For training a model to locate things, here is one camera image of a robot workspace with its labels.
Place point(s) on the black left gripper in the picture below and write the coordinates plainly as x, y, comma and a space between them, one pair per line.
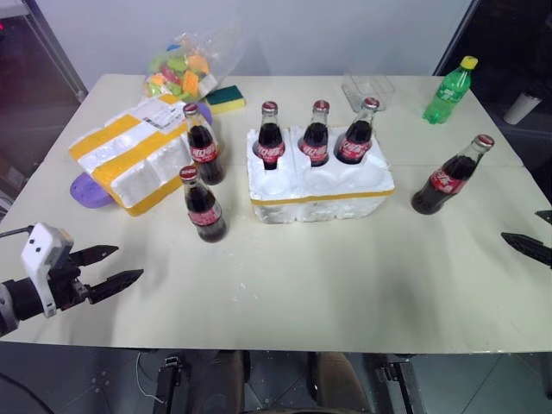
69, 286

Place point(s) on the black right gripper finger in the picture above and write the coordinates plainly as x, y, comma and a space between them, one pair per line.
532, 248
547, 216

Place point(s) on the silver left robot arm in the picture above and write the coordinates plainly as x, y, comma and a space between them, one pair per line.
21, 298

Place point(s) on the glass cola bottle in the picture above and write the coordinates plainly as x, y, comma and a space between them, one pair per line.
270, 142
205, 211
315, 142
353, 140
206, 151
444, 179

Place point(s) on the white foam lid yellow tape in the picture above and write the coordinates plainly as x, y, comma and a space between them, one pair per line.
129, 159

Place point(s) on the white plastic cup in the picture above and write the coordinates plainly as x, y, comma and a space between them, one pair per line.
521, 108

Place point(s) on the white foam bottle tray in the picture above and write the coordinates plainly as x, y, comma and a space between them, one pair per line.
319, 194

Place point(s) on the purple plastic piece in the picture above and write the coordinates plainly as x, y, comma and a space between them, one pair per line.
206, 114
88, 192

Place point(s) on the green plastic soda bottle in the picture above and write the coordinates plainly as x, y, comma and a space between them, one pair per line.
448, 92

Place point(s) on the yellow green sponge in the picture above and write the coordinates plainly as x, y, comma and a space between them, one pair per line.
226, 100

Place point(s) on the clear bag of colourful pieces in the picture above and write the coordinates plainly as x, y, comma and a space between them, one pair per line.
185, 69

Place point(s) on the clear plastic container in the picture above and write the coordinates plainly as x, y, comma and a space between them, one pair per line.
371, 88

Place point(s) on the dark brown rounded shape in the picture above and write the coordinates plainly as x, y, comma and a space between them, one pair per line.
340, 384

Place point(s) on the black under-table bracket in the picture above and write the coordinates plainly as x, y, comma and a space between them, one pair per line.
169, 384
399, 384

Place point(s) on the glass cabinet metal frame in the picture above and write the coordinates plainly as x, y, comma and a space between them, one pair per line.
39, 64

